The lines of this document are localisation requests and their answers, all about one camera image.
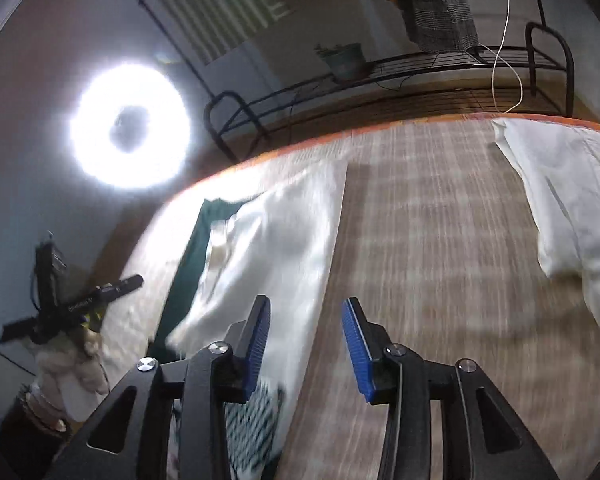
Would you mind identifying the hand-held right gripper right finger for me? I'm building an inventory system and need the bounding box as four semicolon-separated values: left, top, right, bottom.
342;297;561;480

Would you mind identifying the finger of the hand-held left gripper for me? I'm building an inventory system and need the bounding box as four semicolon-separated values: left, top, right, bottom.
97;274;145;305

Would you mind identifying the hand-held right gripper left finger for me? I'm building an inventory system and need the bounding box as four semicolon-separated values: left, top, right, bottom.
50;295;281;480

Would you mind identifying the green and white printed t-shirt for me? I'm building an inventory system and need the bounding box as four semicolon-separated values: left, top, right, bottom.
147;162;348;480

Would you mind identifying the black metal clothes rack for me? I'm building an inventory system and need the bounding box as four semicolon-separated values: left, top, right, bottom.
107;0;556;136

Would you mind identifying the person's left hand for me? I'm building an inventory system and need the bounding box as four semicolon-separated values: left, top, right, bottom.
32;329;112;423

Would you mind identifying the plaid bed blanket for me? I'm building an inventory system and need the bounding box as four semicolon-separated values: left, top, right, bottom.
92;112;600;480

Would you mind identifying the crumpled white garment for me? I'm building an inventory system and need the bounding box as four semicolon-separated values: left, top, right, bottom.
491;117;600;343

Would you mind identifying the potted plant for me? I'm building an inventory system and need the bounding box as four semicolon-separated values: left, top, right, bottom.
314;41;368;83

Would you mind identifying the grey plaid coat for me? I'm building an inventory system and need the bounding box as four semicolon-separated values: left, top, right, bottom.
397;0;481;53

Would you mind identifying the ring light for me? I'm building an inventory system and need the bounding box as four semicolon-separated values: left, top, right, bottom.
69;57;192;192

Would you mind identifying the black metal bed rail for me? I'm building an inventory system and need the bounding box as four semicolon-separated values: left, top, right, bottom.
525;22;576;118
203;91;271;163

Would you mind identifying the striped wall hanging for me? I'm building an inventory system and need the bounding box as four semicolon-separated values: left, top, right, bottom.
145;0;291;66

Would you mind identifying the white lamp cable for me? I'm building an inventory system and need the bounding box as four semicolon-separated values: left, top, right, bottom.
472;0;526;116

